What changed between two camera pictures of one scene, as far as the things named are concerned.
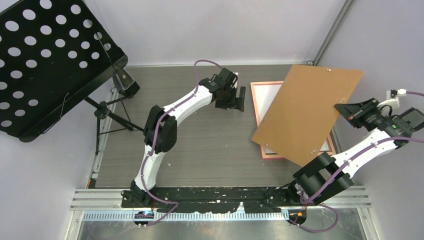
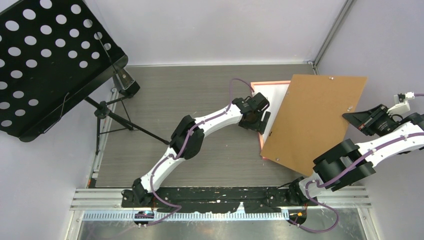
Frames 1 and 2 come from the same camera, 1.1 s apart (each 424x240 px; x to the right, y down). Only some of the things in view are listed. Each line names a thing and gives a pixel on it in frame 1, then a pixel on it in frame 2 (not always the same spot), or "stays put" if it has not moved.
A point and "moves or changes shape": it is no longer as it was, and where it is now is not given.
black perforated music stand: (54, 54) stays put
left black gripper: (237, 103) to (260, 126)
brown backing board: (302, 108) moves or changes shape
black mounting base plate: (209, 199) stays put
